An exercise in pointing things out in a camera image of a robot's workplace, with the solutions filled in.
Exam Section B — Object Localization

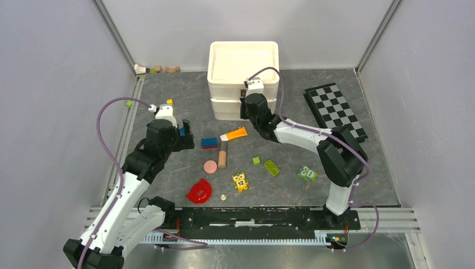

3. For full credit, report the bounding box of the orange cream tube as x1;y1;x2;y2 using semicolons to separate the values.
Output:
220;127;248;141

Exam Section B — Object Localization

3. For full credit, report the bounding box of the white three-drawer organizer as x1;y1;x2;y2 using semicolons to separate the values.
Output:
207;41;279;120

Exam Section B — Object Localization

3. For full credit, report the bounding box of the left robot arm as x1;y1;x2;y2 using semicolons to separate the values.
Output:
63;119;194;268

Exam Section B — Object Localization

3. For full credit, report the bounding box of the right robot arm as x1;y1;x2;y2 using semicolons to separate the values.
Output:
240;93;369;229

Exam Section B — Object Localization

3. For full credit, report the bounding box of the blue red duplo brick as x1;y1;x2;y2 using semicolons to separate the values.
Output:
201;137;218;149

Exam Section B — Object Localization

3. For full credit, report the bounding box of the pink round sponge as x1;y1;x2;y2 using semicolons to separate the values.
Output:
203;160;218;174

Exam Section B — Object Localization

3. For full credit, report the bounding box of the beige foundation bottle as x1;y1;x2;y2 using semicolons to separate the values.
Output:
217;141;228;169

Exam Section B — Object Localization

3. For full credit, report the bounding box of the red arch brick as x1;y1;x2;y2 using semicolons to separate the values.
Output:
186;178;212;204

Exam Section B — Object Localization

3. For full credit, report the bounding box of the small lime green cube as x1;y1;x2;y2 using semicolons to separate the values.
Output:
252;157;260;165

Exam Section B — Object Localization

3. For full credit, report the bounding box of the wooden arch block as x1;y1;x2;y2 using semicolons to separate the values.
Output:
164;66;181;73

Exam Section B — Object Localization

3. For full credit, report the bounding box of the lime green flat brick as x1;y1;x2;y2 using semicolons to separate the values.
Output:
264;160;281;177

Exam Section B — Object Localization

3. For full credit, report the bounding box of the yellow owl brick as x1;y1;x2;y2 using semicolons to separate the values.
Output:
232;173;249;192

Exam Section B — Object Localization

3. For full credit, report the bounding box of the white corner block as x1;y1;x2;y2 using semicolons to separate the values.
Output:
133;64;148;76

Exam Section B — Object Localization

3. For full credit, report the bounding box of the black grey chessboard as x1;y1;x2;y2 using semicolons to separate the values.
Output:
303;83;368;143

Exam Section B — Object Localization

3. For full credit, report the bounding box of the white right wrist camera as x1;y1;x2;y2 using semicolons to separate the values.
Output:
241;78;264;97

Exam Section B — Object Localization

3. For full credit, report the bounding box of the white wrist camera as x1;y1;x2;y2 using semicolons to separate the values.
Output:
148;104;178;127
241;78;264;97

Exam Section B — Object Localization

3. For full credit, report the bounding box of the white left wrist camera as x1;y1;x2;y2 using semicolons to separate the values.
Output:
148;104;178;127

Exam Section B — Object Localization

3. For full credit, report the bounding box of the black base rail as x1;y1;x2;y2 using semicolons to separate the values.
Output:
160;206;361;240

